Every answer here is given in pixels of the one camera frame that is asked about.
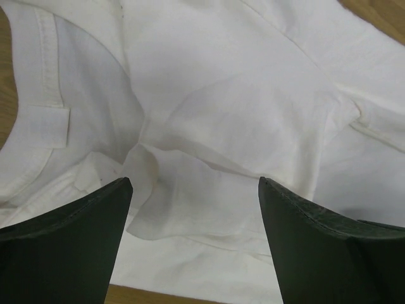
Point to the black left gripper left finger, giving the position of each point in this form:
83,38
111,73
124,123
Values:
66,255

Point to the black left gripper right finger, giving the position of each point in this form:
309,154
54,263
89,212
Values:
321,256

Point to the white t shirt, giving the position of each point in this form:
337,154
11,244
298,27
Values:
194,101

